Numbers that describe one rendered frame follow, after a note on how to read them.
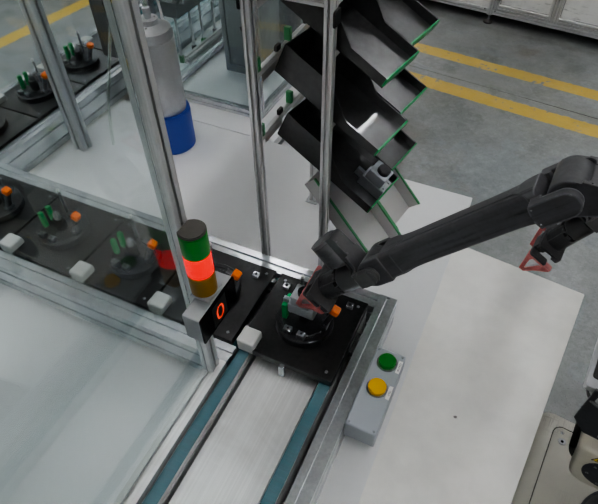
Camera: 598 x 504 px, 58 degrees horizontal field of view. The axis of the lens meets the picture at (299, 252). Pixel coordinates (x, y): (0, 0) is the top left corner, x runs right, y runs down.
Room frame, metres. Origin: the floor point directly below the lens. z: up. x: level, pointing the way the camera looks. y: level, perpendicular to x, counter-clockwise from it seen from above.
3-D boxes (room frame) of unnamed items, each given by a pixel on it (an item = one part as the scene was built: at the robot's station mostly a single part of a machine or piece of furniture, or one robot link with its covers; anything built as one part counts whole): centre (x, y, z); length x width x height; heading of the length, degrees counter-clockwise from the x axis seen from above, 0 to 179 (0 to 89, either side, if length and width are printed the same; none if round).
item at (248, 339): (0.71, 0.12, 0.97); 0.05 x 0.05 x 0.04; 64
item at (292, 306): (0.76, 0.00, 1.06); 0.08 x 0.04 x 0.07; 64
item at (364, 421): (0.58, -0.17, 0.93); 0.21 x 0.07 x 0.06; 154
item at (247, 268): (0.86, 0.22, 1.01); 0.24 x 0.24 x 0.13; 64
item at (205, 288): (0.63, 0.18, 1.28); 0.05 x 0.05 x 0.05
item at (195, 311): (0.63, 0.18, 1.29); 0.12 x 0.05 x 0.25; 154
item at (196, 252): (0.63, 0.18, 1.38); 0.05 x 0.05 x 0.05
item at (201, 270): (0.63, 0.18, 1.33); 0.05 x 0.05 x 0.05
